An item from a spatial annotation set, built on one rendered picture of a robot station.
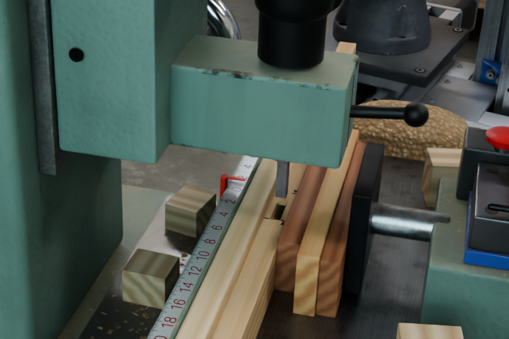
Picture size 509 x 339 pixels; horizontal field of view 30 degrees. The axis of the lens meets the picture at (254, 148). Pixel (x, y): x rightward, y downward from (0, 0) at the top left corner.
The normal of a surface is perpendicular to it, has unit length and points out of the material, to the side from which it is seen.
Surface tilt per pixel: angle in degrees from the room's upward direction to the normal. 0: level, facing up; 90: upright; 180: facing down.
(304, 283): 90
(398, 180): 0
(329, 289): 90
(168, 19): 90
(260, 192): 0
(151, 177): 0
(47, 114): 90
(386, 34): 73
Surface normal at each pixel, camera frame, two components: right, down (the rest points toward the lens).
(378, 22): -0.19, 0.17
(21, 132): 0.97, 0.15
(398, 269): 0.04, -0.88
